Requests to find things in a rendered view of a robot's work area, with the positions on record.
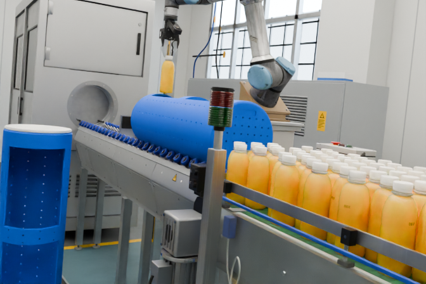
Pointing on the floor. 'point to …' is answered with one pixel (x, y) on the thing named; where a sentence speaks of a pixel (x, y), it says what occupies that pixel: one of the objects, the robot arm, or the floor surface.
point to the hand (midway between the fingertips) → (168, 55)
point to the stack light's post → (211, 216)
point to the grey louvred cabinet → (323, 109)
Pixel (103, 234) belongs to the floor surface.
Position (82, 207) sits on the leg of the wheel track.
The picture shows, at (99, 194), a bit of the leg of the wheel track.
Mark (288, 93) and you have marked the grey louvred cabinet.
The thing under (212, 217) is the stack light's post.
